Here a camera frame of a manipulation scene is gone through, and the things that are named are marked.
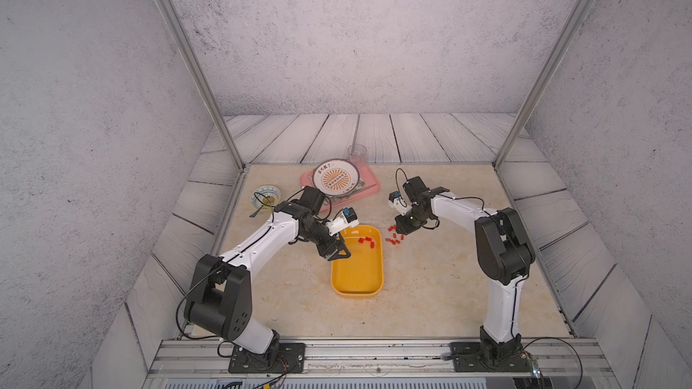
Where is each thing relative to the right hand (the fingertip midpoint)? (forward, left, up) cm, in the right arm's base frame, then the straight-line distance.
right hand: (401, 227), depth 97 cm
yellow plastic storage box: (-15, +14, -5) cm, 22 cm away
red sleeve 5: (-4, +3, -3) cm, 6 cm away
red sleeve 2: (+1, +3, -1) cm, 3 cm away
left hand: (-12, +18, +9) cm, 24 cm away
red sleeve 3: (-3, +5, -4) cm, 7 cm away
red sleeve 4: (-1, +2, -4) cm, 4 cm away
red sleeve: (-2, -1, -3) cm, 4 cm away
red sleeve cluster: (-3, +12, -3) cm, 12 cm away
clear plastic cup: (+37, +16, +1) cm, 40 cm away
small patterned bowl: (+14, +52, 0) cm, 54 cm away
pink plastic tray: (+23, +12, -4) cm, 26 cm away
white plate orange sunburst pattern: (+25, +25, -1) cm, 35 cm away
